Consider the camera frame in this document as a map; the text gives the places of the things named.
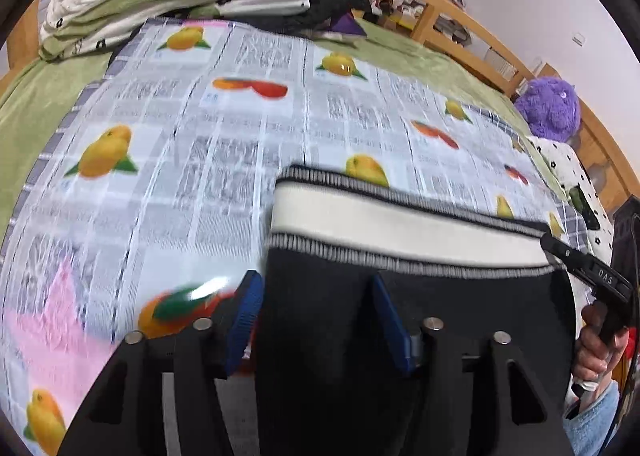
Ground person's right forearm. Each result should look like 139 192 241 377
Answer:
562 381 621 456

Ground pile of desk clutter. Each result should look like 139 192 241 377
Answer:
377 0 526 86

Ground white flower print pillow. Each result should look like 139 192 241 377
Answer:
530 136 616 257

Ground person's right hand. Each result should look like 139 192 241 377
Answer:
575 303 631 394

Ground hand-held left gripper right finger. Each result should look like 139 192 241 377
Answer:
371 275 576 456

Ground wooden bed frame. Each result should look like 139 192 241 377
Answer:
0 0 633 199

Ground purple cloth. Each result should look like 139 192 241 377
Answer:
330 13 368 36

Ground grey checked blanket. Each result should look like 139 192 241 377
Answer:
10 18 593 254

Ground black pants with white waistband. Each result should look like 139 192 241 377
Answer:
255 165 586 456

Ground pink cloth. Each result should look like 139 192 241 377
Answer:
0 256 121 417

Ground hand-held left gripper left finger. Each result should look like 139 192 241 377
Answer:
57 271 265 456

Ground fruit print plastic tablecloth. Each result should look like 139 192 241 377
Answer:
0 18 581 456

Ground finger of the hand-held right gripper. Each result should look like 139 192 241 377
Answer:
540 234 596 283

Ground purple plush toy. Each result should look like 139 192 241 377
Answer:
514 76 582 143

